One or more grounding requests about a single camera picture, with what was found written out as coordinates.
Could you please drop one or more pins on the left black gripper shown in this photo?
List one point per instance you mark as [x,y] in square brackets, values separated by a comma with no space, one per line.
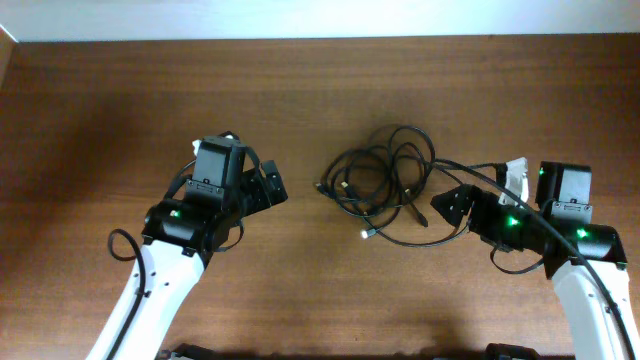
[261,196]

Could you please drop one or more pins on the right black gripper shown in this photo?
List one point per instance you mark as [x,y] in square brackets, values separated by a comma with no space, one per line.
[477,221]

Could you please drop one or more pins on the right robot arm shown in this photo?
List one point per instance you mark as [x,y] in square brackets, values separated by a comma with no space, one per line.
[585,261]

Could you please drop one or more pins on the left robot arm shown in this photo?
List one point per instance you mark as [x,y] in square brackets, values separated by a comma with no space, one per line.
[212,194]

